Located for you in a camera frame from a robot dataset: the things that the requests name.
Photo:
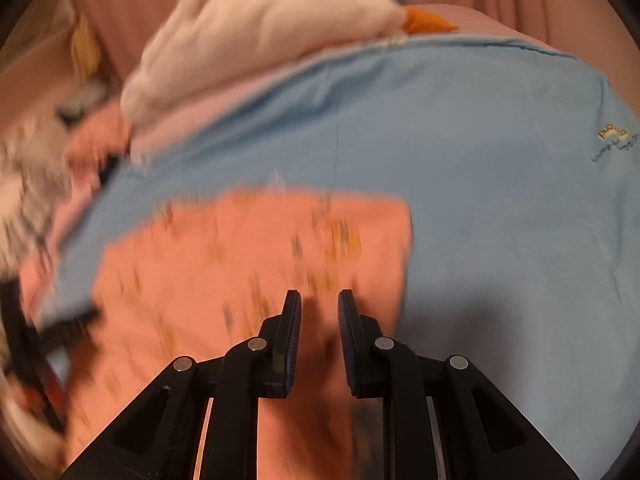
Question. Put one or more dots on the yellow curtain tassel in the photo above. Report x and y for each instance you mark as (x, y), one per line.
(82, 50)

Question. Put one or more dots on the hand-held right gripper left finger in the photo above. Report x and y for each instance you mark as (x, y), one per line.
(292, 332)

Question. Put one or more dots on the peach printed baby garment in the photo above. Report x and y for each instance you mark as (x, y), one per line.
(200, 285)

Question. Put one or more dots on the pink crumpled garment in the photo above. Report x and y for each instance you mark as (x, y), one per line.
(100, 137)

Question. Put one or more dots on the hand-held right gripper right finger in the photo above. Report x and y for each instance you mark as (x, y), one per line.
(345, 332)

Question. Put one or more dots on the white and orange plush toy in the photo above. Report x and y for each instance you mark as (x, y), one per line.
(250, 35)

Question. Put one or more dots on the blue floral blanket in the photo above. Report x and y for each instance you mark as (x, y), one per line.
(475, 185)

